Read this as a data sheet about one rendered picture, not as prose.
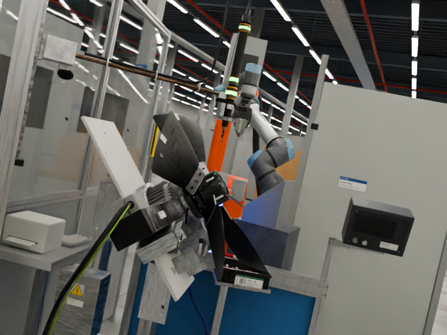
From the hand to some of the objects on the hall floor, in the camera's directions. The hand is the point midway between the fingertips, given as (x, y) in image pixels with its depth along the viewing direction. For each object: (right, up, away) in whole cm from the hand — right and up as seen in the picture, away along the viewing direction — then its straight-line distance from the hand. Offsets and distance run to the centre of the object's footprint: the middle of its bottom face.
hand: (239, 134), depth 217 cm
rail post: (+20, -151, -14) cm, 153 cm away
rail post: (-63, -134, -2) cm, 148 cm away
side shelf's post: (-91, -130, -46) cm, 165 cm away
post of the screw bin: (-23, -143, -26) cm, 147 cm away
